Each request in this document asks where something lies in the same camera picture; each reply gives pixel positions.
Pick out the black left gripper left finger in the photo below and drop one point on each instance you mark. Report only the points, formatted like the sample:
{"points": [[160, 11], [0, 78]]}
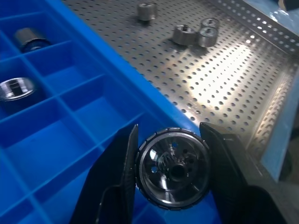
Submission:
{"points": [[112, 182]]}

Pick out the blue plastic compartment tray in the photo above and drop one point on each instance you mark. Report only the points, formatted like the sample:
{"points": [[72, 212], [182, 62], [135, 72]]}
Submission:
{"points": [[70, 130]]}

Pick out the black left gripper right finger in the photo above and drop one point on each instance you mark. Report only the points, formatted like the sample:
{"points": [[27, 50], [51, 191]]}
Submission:
{"points": [[231, 177]]}

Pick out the perforated steel tray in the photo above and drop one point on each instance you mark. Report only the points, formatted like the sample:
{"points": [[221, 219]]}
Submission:
{"points": [[187, 81]]}

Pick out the grooved metal roller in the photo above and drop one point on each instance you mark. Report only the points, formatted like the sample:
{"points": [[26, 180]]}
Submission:
{"points": [[146, 11], [154, 163], [29, 38], [209, 22], [16, 89], [208, 38], [183, 36]]}

